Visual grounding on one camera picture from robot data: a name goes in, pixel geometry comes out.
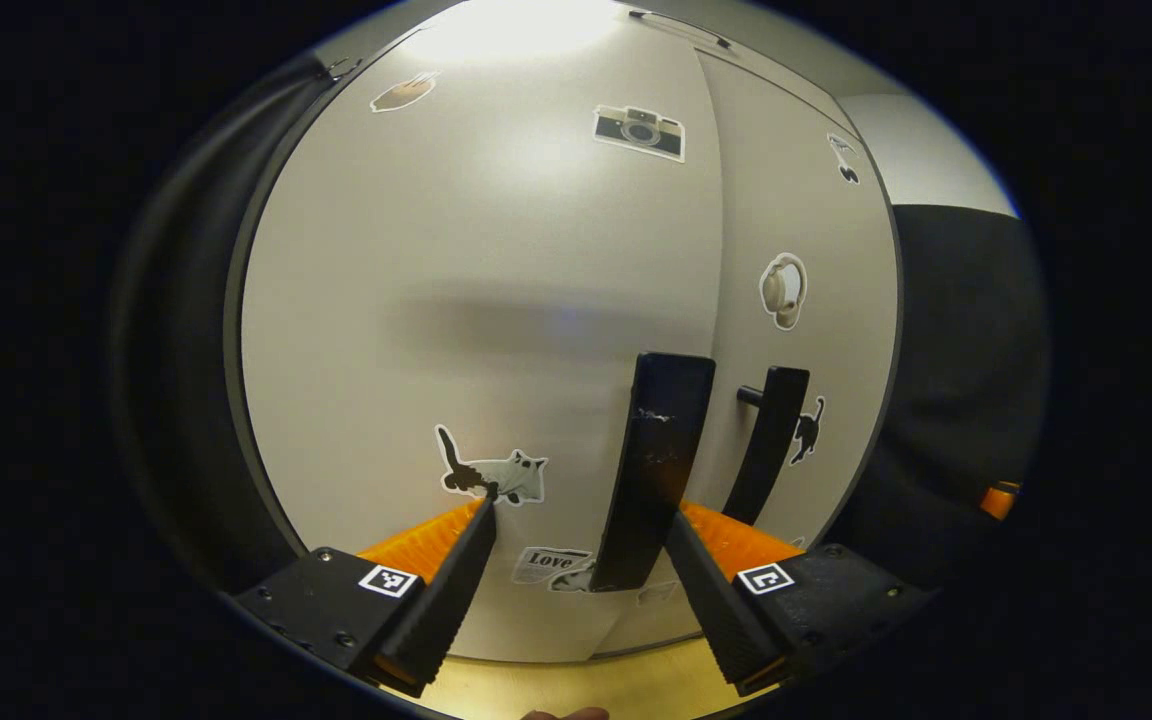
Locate white shoe cabinet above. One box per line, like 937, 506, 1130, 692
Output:
221, 0, 907, 669

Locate white shoe cabinet door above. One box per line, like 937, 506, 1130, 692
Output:
239, 20, 729, 666
626, 50, 904, 651

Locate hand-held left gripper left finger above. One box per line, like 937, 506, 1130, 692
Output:
231, 497, 499, 699

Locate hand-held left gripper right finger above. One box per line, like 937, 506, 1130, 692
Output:
663, 500, 937, 698

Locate white cabinet drawer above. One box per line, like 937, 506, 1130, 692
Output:
321, 0, 897, 101

